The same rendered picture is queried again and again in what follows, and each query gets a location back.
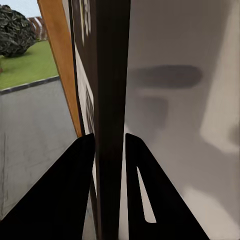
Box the poster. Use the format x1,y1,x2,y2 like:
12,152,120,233
68,0,131,240

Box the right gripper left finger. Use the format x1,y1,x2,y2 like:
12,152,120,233
0,133,95,240

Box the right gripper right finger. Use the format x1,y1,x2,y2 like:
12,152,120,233
125,133,210,240

